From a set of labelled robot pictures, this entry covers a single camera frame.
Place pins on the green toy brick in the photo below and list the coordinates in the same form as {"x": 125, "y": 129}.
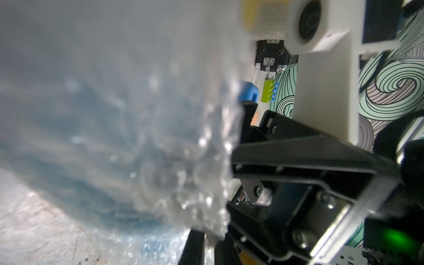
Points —
{"x": 269, "y": 91}

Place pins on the blue toy brick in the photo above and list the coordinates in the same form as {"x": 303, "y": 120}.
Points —
{"x": 276, "y": 91}

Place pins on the blue tape dispenser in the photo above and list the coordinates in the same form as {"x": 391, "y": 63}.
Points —
{"x": 248, "y": 92}

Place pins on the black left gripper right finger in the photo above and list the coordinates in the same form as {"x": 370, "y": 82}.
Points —
{"x": 225, "y": 252}

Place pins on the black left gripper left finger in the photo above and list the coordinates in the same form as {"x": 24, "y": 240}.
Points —
{"x": 193, "y": 252}

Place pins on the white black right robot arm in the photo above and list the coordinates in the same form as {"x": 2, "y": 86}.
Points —
{"x": 394, "y": 235}

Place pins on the black hard case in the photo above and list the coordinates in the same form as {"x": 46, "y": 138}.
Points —
{"x": 272, "y": 56}

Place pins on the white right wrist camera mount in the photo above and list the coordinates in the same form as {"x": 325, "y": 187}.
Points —
{"x": 329, "y": 37}

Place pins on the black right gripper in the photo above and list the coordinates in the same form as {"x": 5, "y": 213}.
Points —
{"x": 308, "y": 190}

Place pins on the blue plastic wine glass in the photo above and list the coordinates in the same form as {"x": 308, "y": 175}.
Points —
{"x": 88, "y": 152}

